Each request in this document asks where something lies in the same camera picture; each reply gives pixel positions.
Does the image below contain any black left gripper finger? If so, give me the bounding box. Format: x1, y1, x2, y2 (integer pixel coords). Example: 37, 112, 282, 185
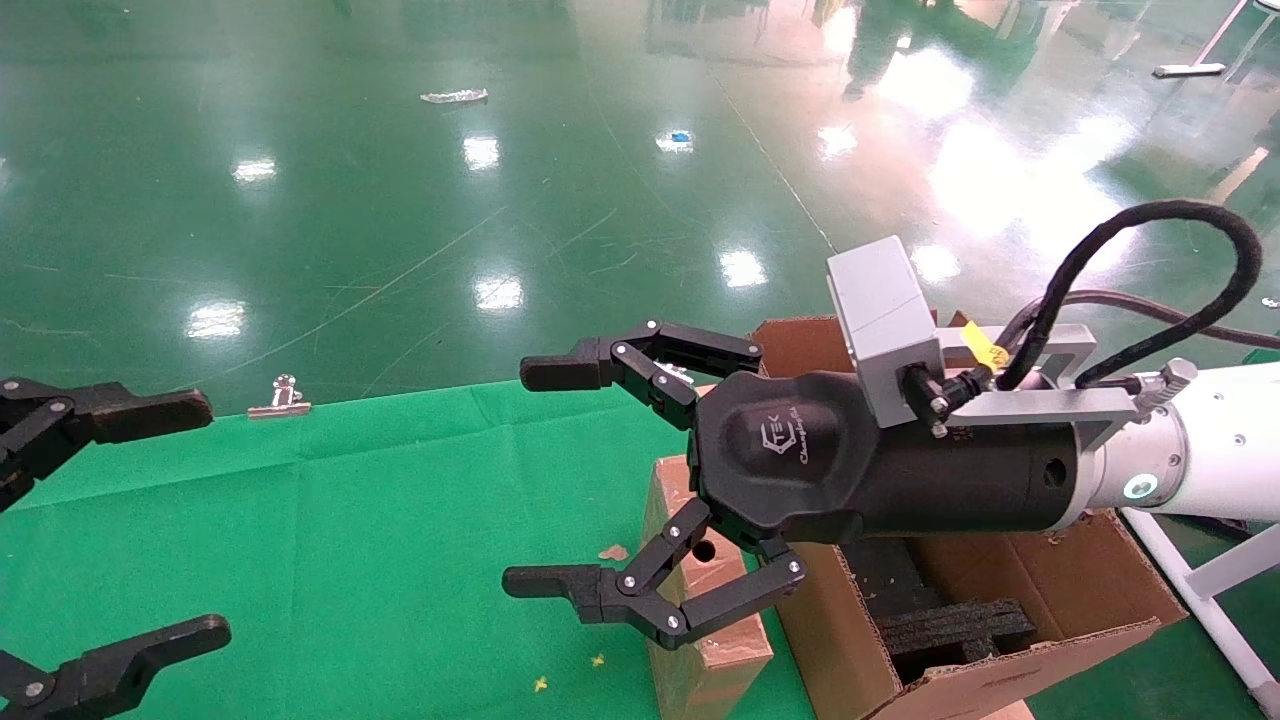
0, 614, 233, 720
0, 377, 214, 514

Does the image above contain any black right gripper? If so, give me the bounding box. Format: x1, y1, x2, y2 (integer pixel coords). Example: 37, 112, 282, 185
502, 320, 1088, 651

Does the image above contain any small brown cardboard box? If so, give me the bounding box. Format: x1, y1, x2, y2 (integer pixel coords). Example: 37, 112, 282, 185
640, 455, 777, 720

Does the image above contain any large open cardboard carton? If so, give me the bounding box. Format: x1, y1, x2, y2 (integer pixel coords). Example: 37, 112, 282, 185
750, 310, 1191, 720

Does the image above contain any green cloth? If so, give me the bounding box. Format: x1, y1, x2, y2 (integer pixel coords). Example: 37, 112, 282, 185
0, 378, 817, 720

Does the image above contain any black foam block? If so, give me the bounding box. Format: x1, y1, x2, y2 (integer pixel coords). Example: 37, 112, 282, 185
873, 596, 1039, 687

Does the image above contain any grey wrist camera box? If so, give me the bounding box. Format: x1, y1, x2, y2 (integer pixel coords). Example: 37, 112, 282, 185
826, 236, 947, 430

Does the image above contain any yellow cable tag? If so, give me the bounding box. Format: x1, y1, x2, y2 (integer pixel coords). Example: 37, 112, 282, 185
962, 321, 1012, 374

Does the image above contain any grey metal camera bracket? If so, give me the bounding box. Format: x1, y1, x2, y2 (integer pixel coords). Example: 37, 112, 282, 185
933, 323, 1153, 452

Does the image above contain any thin dark cable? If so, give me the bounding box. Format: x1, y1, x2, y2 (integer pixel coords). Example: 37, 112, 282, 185
1005, 289, 1280, 351

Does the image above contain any white pipe frame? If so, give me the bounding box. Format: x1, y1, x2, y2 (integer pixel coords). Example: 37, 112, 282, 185
1120, 505, 1280, 717

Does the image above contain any black sleeved cable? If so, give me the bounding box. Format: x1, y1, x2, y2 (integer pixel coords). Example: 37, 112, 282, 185
994, 200, 1264, 392

